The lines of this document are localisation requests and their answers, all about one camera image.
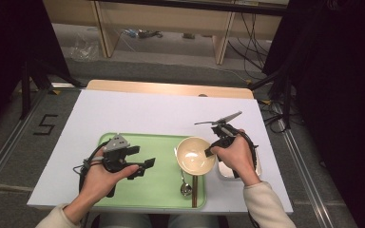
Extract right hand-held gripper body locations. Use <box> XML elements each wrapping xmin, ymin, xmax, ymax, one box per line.
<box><xmin>194</xmin><ymin>110</ymin><xmax>246</xmax><ymax>150</ymax></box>

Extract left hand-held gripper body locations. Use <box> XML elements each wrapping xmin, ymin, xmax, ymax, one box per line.
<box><xmin>100</xmin><ymin>132</ymin><xmax>141</xmax><ymax>175</ymax></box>

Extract cream bowl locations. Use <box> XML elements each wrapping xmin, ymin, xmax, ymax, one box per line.
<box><xmin>175</xmin><ymin>136</ymin><xmax>217</xmax><ymax>177</ymax></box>

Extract green plastic tray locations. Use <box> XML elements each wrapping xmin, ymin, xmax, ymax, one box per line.
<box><xmin>91</xmin><ymin>132</ymin><xmax>207</xmax><ymax>211</ymax></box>

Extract metal spoon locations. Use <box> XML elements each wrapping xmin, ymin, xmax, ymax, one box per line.
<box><xmin>179</xmin><ymin>169</ymin><xmax>194</xmax><ymax>197</ymax></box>

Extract brown wooden chopstick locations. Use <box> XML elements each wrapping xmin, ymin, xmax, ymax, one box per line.
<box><xmin>191</xmin><ymin>175</ymin><xmax>197</xmax><ymax>209</ymax></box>
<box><xmin>194</xmin><ymin>175</ymin><xmax>200</xmax><ymax>209</ymax></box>

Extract person's right hand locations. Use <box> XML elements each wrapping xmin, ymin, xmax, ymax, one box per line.
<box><xmin>210</xmin><ymin>128</ymin><xmax>262</xmax><ymax>188</ymax></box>

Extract person's left hand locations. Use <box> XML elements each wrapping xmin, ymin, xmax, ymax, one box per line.
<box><xmin>75</xmin><ymin>156</ymin><xmax>141</xmax><ymax>207</ymax></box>

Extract beige wooden table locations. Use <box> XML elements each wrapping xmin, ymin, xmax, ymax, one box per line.
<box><xmin>85</xmin><ymin>79</ymin><xmax>255</xmax><ymax>100</ymax></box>

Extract black metal stand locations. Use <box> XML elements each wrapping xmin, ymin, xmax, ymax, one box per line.
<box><xmin>249</xmin><ymin>69</ymin><xmax>295</xmax><ymax>130</ymax></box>
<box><xmin>19</xmin><ymin>59</ymin><xmax>84</xmax><ymax>121</ymax></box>

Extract clear plastic bag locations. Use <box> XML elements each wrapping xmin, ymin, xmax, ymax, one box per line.
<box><xmin>69</xmin><ymin>31</ymin><xmax>102</xmax><ymax>62</ymax></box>

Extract dark curtain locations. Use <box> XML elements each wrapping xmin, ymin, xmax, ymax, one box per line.
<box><xmin>0</xmin><ymin>0</ymin><xmax>71</xmax><ymax>141</ymax></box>
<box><xmin>261</xmin><ymin>0</ymin><xmax>365</xmax><ymax>228</ymax></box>

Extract light wooden desk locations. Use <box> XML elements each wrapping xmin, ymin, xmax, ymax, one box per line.
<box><xmin>42</xmin><ymin>0</ymin><xmax>290</xmax><ymax>67</ymax></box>

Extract right hand-held gripper cable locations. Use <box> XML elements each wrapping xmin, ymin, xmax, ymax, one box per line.
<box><xmin>233</xmin><ymin>130</ymin><xmax>259</xmax><ymax>179</ymax></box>

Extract hand-held gripper cable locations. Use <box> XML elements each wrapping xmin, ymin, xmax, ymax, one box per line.
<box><xmin>72</xmin><ymin>142</ymin><xmax>109</xmax><ymax>191</ymax></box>
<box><xmin>233</xmin><ymin>130</ymin><xmax>259</xmax><ymax>179</ymax></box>

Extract left hand-held gripper cable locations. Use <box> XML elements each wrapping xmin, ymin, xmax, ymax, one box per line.
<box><xmin>72</xmin><ymin>142</ymin><xmax>109</xmax><ymax>191</ymax></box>

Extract black floor cables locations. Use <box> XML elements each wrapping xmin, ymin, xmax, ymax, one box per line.
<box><xmin>259</xmin><ymin>98</ymin><xmax>292</xmax><ymax>135</ymax></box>

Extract aluminium floor rail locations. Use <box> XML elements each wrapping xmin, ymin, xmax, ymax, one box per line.
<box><xmin>275</xmin><ymin>104</ymin><xmax>337</xmax><ymax>228</ymax></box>
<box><xmin>0</xmin><ymin>89</ymin><xmax>50</xmax><ymax>195</ymax></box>

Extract black hanging cables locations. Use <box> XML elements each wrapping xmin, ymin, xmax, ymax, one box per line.
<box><xmin>227</xmin><ymin>12</ymin><xmax>283</xmax><ymax>72</ymax></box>

